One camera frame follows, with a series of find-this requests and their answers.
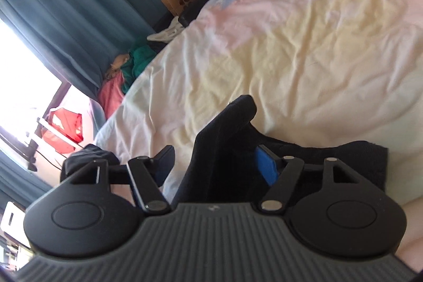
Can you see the red bag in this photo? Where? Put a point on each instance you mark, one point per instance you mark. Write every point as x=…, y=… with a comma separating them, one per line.
x=64, y=128

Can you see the pastel bed duvet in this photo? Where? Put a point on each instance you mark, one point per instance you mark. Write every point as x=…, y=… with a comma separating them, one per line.
x=297, y=47

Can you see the teal curtain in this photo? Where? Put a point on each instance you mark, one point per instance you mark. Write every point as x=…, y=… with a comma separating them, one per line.
x=66, y=1

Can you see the pink cloth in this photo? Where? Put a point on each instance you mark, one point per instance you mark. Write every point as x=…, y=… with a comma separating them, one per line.
x=113, y=93

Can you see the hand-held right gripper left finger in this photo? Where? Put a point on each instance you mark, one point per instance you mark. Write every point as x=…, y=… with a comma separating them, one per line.
x=164, y=160

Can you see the tan plush toy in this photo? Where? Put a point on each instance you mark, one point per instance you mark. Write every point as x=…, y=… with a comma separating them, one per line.
x=115, y=65

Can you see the black garment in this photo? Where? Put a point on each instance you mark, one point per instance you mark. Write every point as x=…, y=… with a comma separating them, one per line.
x=224, y=150

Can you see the green cloth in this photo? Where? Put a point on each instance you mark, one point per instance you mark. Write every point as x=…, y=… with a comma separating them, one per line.
x=138, y=62

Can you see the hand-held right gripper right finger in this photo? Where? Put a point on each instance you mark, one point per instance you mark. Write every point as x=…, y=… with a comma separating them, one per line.
x=268, y=166

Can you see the white cloth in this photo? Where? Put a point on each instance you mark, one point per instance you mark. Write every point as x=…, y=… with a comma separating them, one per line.
x=163, y=32

